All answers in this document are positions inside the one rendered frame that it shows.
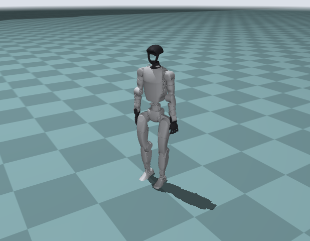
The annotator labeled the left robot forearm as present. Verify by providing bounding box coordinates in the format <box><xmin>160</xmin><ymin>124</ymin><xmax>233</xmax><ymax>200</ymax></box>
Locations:
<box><xmin>168</xmin><ymin>95</ymin><xmax>177</xmax><ymax>122</ymax></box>

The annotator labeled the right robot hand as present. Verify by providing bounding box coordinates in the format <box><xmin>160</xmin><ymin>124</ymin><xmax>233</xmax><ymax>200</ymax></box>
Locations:
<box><xmin>134</xmin><ymin>108</ymin><xmax>140</xmax><ymax>125</ymax></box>

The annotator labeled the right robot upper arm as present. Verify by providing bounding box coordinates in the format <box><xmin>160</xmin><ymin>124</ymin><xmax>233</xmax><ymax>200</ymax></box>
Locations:
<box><xmin>134</xmin><ymin>67</ymin><xmax>145</xmax><ymax>96</ymax></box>

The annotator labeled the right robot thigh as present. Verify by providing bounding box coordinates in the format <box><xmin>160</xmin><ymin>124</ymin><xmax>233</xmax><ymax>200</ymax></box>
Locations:
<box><xmin>137</xmin><ymin>111</ymin><xmax>152</xmax><ymax>151</ymax></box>

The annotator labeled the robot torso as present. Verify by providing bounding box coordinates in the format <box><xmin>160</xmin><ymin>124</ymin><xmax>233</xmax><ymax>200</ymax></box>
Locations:
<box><xmin>143</xmin><ymin>64</ymin><xmax>168</xmax><ymax>123</ymax></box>

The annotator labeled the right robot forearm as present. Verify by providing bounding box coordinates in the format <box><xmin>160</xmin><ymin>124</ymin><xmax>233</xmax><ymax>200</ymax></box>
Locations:
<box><xmin>133</xmin><ymin>94</ymin><xmax>142</xmax><ymax>112</ymax></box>

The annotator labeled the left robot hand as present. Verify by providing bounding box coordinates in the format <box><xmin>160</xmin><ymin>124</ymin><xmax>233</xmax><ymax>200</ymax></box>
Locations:
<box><xmin>169</xmin><ymin>117</ymin><xmax>178</xmax><ymax>134</ymax></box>

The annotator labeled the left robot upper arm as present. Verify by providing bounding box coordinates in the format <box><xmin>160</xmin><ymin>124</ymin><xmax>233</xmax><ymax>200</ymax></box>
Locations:
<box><xmin>163</xmin><ymin>70</ymin><xmax>175</xmax><ymax>102</ymax></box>

